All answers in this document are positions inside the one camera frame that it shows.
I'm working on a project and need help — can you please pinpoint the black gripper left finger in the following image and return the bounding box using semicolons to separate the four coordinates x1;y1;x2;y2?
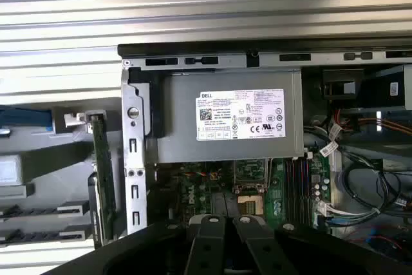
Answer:
40;214;227;275

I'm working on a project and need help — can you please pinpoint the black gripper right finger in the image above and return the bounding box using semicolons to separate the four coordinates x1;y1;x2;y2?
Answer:
232;215;412;275

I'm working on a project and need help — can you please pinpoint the black RAM slot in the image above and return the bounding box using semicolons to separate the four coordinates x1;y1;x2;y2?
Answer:
290;155;299;227
296;155;306;227
283;155;292;227
303;155;312;227

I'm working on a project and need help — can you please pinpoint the CPU socket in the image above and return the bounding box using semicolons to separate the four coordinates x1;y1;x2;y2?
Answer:
237;193;265;216

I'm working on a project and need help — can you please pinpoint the green motherboard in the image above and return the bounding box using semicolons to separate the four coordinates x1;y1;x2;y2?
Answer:
154;151;332;234

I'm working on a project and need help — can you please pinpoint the metal socket cover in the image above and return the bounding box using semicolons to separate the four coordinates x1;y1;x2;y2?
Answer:
234;158;269;192

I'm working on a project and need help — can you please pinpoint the grey power supply unit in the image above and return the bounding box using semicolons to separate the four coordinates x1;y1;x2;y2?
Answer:
149;70;305;164

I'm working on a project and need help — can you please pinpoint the grey parts rack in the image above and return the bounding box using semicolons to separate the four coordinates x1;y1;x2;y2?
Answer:
0;104;123;247

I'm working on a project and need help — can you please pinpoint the black PC case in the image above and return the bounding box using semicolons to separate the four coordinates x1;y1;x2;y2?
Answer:
117;43;412;261

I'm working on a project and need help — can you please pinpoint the silver CPU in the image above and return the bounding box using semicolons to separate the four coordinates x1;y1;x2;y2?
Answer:
0;155;22;186

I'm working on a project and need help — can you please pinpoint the hard disk in blue carrier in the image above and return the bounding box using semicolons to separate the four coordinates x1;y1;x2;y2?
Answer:
0;106;54;136

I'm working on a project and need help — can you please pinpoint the locking lever wire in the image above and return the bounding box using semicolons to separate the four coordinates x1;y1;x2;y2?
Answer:
268;157;275;192

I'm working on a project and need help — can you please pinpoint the white wire bundle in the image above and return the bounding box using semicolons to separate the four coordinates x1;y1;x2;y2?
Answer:
317;202;382;224

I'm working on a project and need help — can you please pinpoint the graphics card with bracket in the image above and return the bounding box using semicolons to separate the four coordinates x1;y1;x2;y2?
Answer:
62;109;120;246

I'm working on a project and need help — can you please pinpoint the black data cable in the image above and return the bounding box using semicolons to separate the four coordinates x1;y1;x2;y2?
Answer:
337;155;411;224

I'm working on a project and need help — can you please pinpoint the orange wire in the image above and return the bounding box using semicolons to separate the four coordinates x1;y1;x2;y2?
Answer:
334;109;412;136

